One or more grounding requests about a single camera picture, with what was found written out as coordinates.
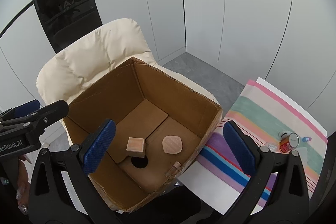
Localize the red tin can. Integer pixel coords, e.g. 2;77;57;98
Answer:
279;132;299;153

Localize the orange white carton box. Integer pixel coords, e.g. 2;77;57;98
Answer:
126;137;146;158

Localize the clear bottle pink cap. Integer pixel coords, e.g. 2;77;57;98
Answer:
165;161;181;177

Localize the tan teardrop makeup sponge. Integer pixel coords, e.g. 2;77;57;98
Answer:
162;135;183;155

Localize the clear square plastic case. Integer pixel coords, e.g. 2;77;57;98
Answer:
265;142;278;152

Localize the person left hand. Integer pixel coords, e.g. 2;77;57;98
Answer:
16;155;31;215

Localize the cream padded armchair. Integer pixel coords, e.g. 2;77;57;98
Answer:
36;18;221;146

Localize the striped colourful cloth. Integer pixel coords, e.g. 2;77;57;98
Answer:
196;79;328;208

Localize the brown cardboard box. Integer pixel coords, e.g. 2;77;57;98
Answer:
64;57;223;212

